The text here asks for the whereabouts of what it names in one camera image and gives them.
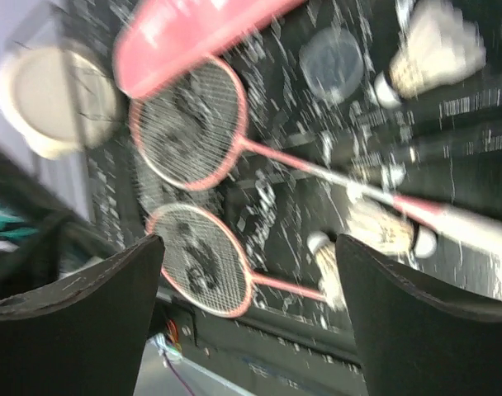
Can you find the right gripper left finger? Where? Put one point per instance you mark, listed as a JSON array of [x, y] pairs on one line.
[[83, 334]]

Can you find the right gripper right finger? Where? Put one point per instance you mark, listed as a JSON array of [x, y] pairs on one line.
[[415, 334]]

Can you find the black teal shuttlecock tube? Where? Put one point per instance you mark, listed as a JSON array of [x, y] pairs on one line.
[[33, 252]]

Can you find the white shuttlecock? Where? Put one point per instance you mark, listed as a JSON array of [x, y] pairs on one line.
[[323, 251], [388, 233], [440, 48]]

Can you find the lower pink badminton racket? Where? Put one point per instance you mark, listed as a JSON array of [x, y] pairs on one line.
[[206, 264]]

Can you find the pink badminton racket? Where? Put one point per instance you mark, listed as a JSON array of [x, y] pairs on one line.
[[193, 132], [206, 264]]

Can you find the upper pink badminton racket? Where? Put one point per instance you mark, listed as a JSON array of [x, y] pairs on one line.
[[193, 132]]

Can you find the clear plastic tube lid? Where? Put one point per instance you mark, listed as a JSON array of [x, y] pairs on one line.
[[332, 65]]

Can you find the pink racket cover bag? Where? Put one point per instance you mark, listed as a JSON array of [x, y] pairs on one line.
[[164, 39]]

